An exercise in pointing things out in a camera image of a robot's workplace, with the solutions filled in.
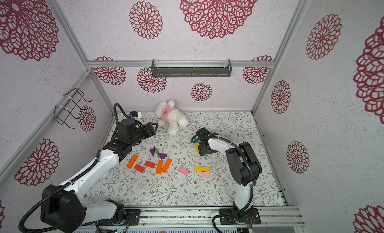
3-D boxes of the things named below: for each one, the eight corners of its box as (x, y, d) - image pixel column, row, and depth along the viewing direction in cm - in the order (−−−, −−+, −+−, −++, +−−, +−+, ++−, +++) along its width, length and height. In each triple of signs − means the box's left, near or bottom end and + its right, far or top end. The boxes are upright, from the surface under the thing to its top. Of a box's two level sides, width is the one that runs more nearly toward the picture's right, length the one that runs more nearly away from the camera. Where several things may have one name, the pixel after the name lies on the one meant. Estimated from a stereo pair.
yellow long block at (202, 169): (194, 172, 91) (194, 170, 89) (194, 167, 93) (194, 166, 91) (210, 172, 91) (210, 170, 89) (209, 167, 93) (210, 166, 91)
